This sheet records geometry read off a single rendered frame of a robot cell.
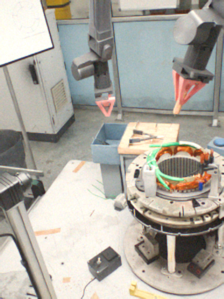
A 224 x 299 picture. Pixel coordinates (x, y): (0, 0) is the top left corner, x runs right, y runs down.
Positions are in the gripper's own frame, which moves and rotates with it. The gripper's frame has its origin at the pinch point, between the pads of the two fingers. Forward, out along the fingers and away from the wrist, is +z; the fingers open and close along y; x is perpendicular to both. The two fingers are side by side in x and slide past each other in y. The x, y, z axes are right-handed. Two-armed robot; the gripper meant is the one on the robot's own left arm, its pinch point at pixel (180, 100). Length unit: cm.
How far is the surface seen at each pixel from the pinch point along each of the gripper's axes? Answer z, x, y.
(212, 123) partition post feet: 92, 167, -174
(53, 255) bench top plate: 68, -21, -8
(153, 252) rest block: 50, 7, 7
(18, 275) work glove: 70, -33, -2
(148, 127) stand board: 26.5, 13.5, -33.0
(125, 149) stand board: 30.6, 1.4, -22.9
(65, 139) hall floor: 147, 34, -216
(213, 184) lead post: 15.7, 8.9, 14.3
